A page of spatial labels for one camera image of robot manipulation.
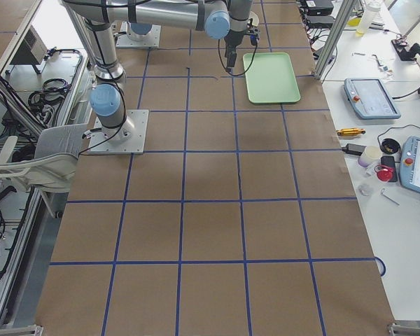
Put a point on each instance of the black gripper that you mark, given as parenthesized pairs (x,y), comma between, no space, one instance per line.
(233,38)

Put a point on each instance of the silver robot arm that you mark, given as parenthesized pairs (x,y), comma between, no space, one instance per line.
(227,20)

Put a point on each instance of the light green plastic tray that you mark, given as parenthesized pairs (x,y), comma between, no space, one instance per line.
(270,78)

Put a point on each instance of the blue teach pendant far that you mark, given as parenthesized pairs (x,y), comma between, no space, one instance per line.
(370,99)

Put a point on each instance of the blue teach pendant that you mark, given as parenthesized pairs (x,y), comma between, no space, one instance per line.
(370,99)
(409,170)

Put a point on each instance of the black power adapter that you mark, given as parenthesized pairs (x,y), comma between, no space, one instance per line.
(353,149)

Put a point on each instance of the white paper cup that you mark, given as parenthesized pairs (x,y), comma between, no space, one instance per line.
(369,155)

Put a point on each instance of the blue teach pendant near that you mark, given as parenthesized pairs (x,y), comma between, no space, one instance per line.
(409,170)

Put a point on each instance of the grey office chair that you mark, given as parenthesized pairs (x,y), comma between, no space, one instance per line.
(54,164)

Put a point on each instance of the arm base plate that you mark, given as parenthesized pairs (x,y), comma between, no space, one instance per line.
(140,38)
(130,138)

